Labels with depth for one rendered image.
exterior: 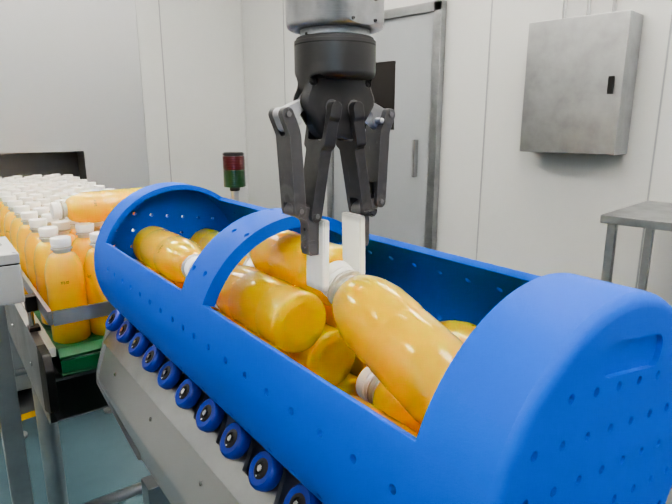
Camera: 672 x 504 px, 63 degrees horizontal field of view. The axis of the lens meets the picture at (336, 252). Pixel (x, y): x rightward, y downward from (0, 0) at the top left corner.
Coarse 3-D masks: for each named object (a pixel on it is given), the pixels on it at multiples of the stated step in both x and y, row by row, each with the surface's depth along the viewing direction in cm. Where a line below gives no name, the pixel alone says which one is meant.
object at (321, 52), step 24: (312, 48) 47; (336, 48) 47; (360, 48) 47; (312, 72) 48; (336, 72) 47; (360, 72) 48; (312, 96) 48; (336, 96) 50; (360, 96) 52; (312, 120) 49
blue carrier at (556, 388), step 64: (192, 192) 107; (128, 256) 85; (384, 256) 72; (448, 256) 60; (128, 320) 93; (192, 320) 64; (512, 320) 36; (576, 320) 34; (640, 320) 38; (256, 384) 52; (320, 384) 44; (448, 384) 36; (512, 384) 33; (576, 384) 34; (640, 384) 40; (320, 448) 44; (384, 448) 38; (448, 448) 34; (512, 448) 31; (576, 448) 35; (640, 448) 42
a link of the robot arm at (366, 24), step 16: (288, 0) 47; (304, 0) 46; (320, 0) 45; (336, 0) 45; (352, 0) 45; (368, 0) 46; (288, 16) 48; (304, 16) 46; (320, 16) 46; (336, 16) 45; (352, 16) 46; (368, 16) 47; (304, 32) 48; (320, 32) 47; (336, 32) 47; (352, 32) 47; (368, 32) 49
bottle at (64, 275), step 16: (48, 256) 110; (64, 256) 110; (48, 272) 109; (64, 272) 109; (80, 272) 112; (48, 288) 110; (64, 288) 110; (80, 288) 112; (48, 304) 112; (64, 304) 110; (80, 304) 113; (64, 336) 112; (80, 336) 113
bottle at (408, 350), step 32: (352, 288) 50; (384, 288) 49; (352, 320) 48; (384, 320) 46; (416, 320) 46; (384, 352) 45; (416, 352) 43; (448, 352) 43; (384, 384) 46; (416, 384) 42; (416, 416) 43
